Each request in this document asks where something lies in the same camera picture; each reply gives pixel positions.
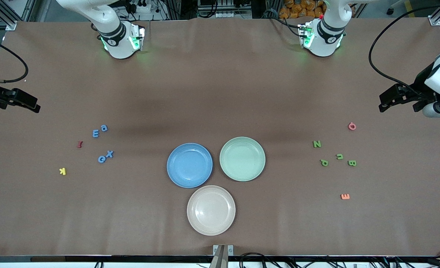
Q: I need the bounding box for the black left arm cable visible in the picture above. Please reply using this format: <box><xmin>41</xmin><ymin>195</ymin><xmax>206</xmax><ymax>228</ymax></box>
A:
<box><xmin>368</xmin><ymin>3</ymin><xmax>440</xmax><ymax>96</ymax></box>

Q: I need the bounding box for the black cable bundle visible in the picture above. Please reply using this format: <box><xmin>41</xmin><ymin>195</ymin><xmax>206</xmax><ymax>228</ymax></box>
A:
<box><xmin>287</xmin><ymin>257</ymin><xmax>395</xmax><ymax>268</ymax></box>
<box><xmin>239</xmin><ymin>252</ymin><xmax>280</xmax><ymax>268</ymax></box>

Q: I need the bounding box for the white power strip with plugs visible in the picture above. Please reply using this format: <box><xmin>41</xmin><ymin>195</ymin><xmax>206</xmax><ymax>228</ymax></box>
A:
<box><xmin>131</xmin><ymin>2</ymin><xmax>153</xmax><ymax>13</ymax></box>

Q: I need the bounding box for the brown table cover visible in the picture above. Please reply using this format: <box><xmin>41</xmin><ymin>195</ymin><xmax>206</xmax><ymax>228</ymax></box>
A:
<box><xmin>0</xmin><ymin>17</ymin><xmax>440</xmax><ymax>257</ymax></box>

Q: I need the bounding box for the table front edge rail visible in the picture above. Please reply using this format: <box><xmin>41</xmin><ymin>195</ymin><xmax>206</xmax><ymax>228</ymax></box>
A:
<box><xmin>0</xmin><ymin>255</ymin><xmax>440</xmax><ymax>268</ymax></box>

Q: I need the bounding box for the blue plate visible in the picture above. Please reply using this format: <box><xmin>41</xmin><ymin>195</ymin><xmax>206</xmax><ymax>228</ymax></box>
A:
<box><xmin>167</xmin><ymin>143</ymin><xmax>213</xmax><ymax>188</ymax></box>

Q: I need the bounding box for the long white power strip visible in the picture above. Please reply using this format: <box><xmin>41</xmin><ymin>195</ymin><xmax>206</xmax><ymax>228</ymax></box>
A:
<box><xmin>213</xmin><ymin>10</ymin><xmax>252</xmax><ymax>19</ymax></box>

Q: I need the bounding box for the green plate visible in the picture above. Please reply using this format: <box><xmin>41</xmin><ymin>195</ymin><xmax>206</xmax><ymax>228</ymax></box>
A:
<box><xmin>219</xmin><ymin>137</ymin><xmax>266</xmax><ymax>182</ymax></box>

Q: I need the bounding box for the pile of orange objects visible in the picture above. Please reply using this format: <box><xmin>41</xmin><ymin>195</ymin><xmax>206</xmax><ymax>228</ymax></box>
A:
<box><xmin>278</xmin><ymin>0</ymin><xmax>326</xmax><ymax>19</ymax></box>

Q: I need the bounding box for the beige plate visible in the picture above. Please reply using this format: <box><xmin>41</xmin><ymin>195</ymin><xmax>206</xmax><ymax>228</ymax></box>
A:
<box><xmin>186</xmin><ymin>185</ymin><xmax>236</xmax><ymax>236</ymax></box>

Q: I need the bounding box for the tan wedge post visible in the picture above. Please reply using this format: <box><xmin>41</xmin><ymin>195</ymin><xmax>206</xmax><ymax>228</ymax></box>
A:
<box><xmin>210</xmin><ymin>245</ymin><xmax>229</xmax><ymax>268</ymax></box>

